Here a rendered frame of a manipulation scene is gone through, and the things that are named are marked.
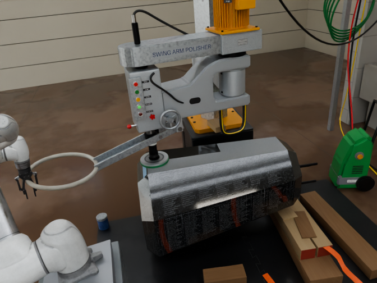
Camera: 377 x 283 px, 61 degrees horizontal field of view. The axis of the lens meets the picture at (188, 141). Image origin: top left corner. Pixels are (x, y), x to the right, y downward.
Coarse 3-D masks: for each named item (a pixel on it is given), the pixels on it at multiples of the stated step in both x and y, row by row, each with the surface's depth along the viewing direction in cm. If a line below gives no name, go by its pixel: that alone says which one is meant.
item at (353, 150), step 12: (372, 108) 310; (348, 132) 322; (360, 132) 315; (348, 144) 312; (360, 144) 303; (372, 144) 305; (336, 156) 331; (348, 156) 313; (360, 156) 305; (336, 168) 328; (348, 168) 316; (360, 168) 315; (336, 180) 327; (348, 180) 322; (360, 180) 318; (372, 180) 316
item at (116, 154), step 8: (136, 136) 240; (144, 136) 241; (152, 136) 231; (160, 136) 232; (128, 144) 239; (136, 144) 230; (144, 144) 231; (104, 152) 237; (112, 152) 238; (120, 152) 228; (128, 152) 230; (104, 160) 227; (112, 160) 228
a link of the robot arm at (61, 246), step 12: (48, 228) 139; (60, 228) 138; (72, 228) 142; (36, 240) 140; (48, 240) 135; (60, 240) 136; (72, 240) 139; (84, 240) 148; (48, 252) 135; (60, 252) 137; (72, 252) 140; (84, 252) 146; (48, 264) 136; (60, 264) 138; (72, 264) 142; (84, 264) 146
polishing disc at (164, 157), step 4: (148, 152) 253; (160, 152) 252; (164, 152) 251; (144, 156) 248; (148, 156) 248; (160, 156) 246; (164, 156) 246; (140, 160) 243; (144, 160) 243; (148, 160) 242; (156, 160) 241; (160, 160) 241; (164, 160) 240; (144, 164) 238; (148, 164) 237; (152, 164) 237; (156, 164) 236; (160, 164) 237
